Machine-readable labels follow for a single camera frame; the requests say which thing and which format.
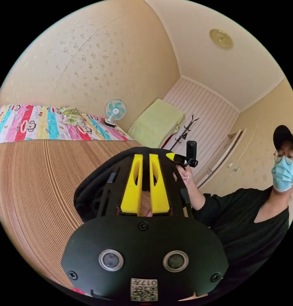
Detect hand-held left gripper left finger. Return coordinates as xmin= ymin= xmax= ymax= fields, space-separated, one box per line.
xmin=120 ymin=154 xmax=144 ymax=217

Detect cupboard under green cloth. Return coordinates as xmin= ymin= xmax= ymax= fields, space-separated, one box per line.
xmin=127 ymin=98 xmax=186 ymax=149

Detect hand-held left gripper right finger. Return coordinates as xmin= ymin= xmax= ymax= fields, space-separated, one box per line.
xmin=149 ymin=154 xmax=171 ymax=216

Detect white door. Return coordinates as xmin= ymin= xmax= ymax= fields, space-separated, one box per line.
xmin=195 ymin=128 xmax=247 ymax=190

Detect small teal table fan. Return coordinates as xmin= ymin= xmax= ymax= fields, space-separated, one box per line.
xmin=104 ymin=99 xmax=127 ymax=127

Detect white striped curtain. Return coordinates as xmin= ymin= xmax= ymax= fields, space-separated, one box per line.
xmin=162 ymin=77 xmax=240 ymax=177

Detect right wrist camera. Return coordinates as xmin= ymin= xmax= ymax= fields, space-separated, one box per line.
xmin=186 ymin=140 xmax=197 ymax=161

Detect person's right hand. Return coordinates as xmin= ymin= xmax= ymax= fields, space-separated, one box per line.
xmin=173 ymin=164 xmax=197 ymax=193

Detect black pants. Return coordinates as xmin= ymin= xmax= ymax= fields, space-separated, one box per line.
xmin=73 ymin=146 xmax=193 ymax=224

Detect person's body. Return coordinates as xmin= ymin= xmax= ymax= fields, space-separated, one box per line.
xmin=193 ymin=124 xmax=293 ymax=298

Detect green floral pillow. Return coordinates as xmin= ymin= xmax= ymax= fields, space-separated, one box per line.
xmin=59 ymin=107 xmax=86 ymax=126

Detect bed with woven mat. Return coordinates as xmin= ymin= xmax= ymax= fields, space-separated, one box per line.
xmin=0 ymin=103 xmax=152 ymax=297

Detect black coat rack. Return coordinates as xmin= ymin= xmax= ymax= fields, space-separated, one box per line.
xmin=170 ymin=114 xmax=200 ymax=151

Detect round gold ceiling lamp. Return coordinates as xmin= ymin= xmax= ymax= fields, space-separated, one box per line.
xmin=209 ymin=29 xmax=234 ymax=50

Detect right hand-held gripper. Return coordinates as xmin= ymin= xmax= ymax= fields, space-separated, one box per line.
xmin=165 ymin=153 xmax=199 ymax=168

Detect person's right forearm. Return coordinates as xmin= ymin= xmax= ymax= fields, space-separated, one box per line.
xmin=189 ymin=184 xmax=224 ymax=217

